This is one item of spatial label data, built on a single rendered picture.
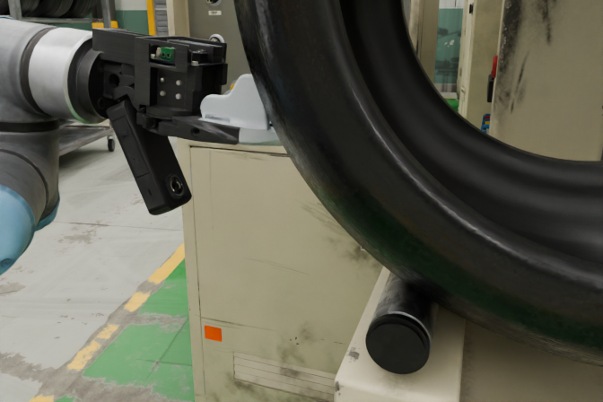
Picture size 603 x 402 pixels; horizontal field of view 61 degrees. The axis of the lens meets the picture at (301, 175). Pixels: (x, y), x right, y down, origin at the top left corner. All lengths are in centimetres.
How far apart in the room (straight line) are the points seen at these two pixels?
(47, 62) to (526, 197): 49
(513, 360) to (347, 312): 70
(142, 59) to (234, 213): 78
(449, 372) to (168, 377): 150
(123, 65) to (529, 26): 46
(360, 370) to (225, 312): 95
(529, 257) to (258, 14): 21
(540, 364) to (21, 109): 56
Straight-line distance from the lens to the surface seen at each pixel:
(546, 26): 68
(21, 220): 47
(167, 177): 51
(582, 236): 58
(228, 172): 118
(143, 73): 47
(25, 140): 59
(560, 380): 55
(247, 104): 44
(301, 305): 124
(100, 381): 190
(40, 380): 198
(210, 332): 139
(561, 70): 68
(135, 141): 50
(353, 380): 40
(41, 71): 53
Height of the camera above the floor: 111
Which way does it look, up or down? 16 degrees down
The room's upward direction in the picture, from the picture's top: straight up
